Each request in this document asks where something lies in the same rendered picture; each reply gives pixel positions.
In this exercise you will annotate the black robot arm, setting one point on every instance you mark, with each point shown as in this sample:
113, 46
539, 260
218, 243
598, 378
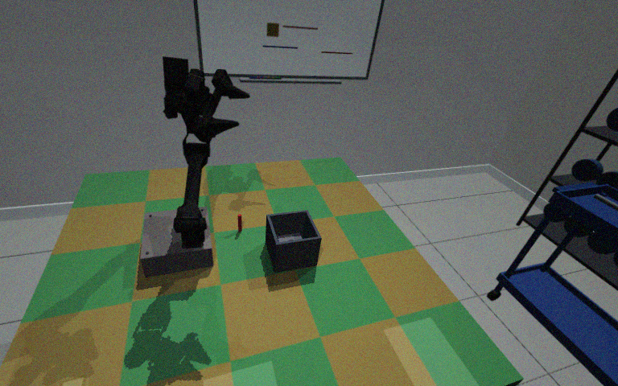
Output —
177, 80

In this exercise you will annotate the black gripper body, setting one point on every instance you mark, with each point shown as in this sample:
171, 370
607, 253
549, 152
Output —
209, 102

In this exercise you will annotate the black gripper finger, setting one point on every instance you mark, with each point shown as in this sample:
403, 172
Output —
232, 91
215, 126

